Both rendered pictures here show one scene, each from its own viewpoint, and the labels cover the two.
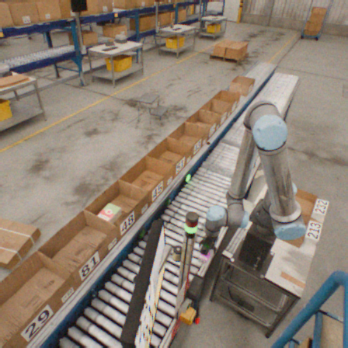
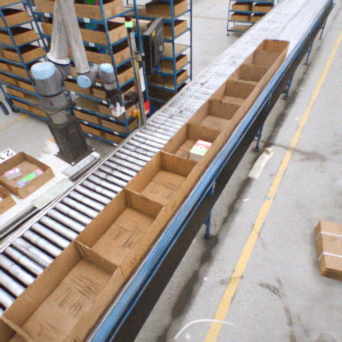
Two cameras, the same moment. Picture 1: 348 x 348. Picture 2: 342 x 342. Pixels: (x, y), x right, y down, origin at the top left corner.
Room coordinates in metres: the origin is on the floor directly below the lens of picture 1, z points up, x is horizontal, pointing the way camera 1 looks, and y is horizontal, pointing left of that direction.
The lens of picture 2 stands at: (2.79, 0.42, 2.14)
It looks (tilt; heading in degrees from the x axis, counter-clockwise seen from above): 44 degrees down; 188
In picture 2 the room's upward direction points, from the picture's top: 5 degrees counter-clockwise
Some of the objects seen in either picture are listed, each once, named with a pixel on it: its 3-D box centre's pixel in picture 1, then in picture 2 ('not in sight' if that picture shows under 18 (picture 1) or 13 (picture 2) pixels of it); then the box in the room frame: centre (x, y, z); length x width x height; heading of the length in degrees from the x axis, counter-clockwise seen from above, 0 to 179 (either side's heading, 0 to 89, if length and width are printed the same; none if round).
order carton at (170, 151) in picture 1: (169, 157); (125, 230); (2.03, 0.05, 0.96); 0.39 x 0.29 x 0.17; 153
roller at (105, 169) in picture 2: (187, 227); (123, 177); (1.38, -0.14, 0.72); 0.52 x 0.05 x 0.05; 63
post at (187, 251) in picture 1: (182, 288); (138, 88); (0.66, -0.08, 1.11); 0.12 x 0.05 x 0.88; 153
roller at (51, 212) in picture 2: (211, 191); (75, 226); (1.85, -0.37, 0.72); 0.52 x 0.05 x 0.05; 63
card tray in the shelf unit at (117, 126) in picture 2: not in sight; (121, 120); (0.04, -0.50, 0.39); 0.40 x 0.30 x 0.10; 64
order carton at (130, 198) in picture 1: (118, 208); (192, 149); (1.33, 0.40, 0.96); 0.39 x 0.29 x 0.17; 153
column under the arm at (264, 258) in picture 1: (258, 244); (69, 137); (1.11, -0.62, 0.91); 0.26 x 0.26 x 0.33; 58
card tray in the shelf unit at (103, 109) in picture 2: not in sight; (119, 105); (0.04, -0.49, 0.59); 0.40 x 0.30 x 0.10; 61
